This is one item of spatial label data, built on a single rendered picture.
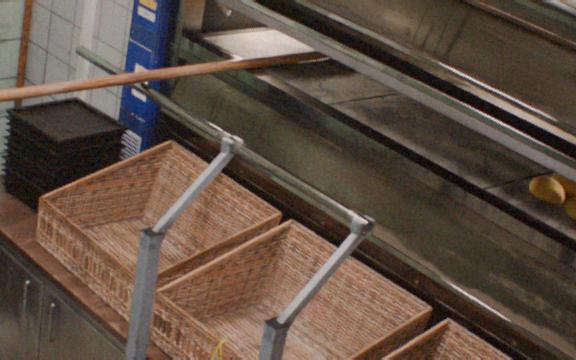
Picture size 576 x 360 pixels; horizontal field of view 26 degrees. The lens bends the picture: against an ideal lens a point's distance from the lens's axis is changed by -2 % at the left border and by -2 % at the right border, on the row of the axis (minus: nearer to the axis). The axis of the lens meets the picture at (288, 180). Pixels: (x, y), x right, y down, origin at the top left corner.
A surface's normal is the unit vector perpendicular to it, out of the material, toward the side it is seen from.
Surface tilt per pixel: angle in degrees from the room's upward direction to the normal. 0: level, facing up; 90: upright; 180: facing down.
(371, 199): 70
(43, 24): 90
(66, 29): 90
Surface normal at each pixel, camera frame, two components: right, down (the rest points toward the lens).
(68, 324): -0.74, 0.15
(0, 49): 0.65, 0.40
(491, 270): -0.67, -0.14
